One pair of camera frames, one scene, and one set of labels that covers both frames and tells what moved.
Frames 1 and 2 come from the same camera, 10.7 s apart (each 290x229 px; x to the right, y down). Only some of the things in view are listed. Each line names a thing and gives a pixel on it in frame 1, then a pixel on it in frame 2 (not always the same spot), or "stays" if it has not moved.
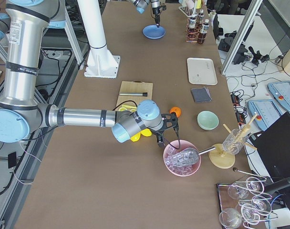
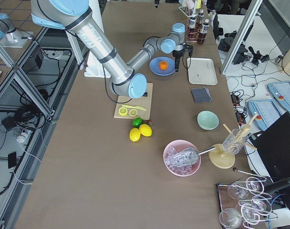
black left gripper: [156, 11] → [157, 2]
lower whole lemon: [135, 137] stays
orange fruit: [176, 109] → [163, 65]
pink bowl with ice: [175, 147] stays
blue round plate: [152, 32] → [154, 66]
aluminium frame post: [253, 13] stays
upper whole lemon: [146, 132] stays
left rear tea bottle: [200, 16] stays
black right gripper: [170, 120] → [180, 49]
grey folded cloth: [201, 95] stays
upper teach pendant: [286, 93] stays
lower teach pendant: [268, 112] stays
